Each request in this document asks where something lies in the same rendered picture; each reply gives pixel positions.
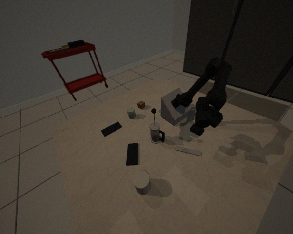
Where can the glass french press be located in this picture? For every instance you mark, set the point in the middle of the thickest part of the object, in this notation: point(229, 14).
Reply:
point(155, 131)

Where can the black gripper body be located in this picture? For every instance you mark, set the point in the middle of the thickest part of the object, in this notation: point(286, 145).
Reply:
point(196, 130)

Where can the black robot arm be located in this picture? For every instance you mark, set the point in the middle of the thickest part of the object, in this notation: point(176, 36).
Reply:
point(216, 97)

